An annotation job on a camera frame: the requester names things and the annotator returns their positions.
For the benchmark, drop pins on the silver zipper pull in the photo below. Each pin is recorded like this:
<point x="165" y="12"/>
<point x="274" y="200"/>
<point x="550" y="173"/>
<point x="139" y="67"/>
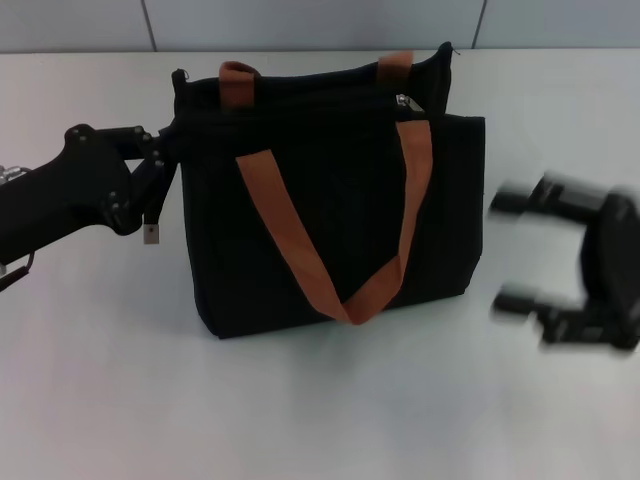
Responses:
<point x="407" y="106"/>

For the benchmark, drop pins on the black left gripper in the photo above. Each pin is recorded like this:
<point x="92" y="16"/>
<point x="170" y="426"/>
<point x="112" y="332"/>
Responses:
<point x="60" y="195"/>

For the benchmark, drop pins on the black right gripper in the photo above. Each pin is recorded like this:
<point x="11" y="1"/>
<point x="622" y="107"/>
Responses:
<point x="612" y="270"/>

